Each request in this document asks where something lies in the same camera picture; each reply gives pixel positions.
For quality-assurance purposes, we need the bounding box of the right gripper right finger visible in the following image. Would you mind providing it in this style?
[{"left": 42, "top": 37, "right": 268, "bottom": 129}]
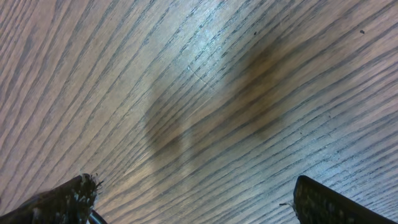
[{"left": 281, "top": 175, "right": 397, "bottom": 224}]

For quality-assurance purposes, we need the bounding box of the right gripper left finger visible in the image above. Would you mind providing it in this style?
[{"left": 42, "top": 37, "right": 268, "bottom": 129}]
[{"left": 1, "top": 174, "right": 104, "bottom": 224}]

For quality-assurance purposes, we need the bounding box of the black USB cable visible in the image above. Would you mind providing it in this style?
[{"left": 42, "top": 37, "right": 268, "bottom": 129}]
[{"left": 88, "top": 210, "right": 109, "bottom": 224}]

